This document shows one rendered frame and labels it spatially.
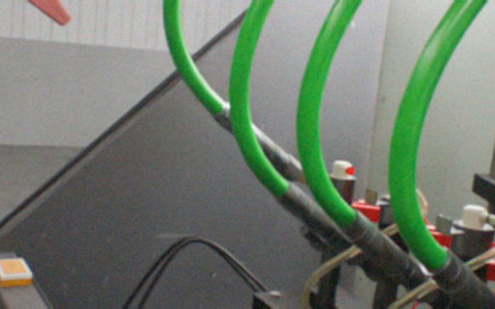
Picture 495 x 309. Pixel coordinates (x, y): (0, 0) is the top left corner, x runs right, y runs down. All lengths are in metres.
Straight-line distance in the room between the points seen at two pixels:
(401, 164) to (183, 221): 0.60
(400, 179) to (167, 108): 0.57
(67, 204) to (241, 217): 0.24
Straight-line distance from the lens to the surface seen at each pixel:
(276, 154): 0.59
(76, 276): 0.91
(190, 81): 0.55
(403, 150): 0.35
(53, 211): 0.87
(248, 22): 0.48
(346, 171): 0.63
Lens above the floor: 1.22
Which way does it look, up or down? 9 degrees down
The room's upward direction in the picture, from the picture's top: 6 degrees clockwise
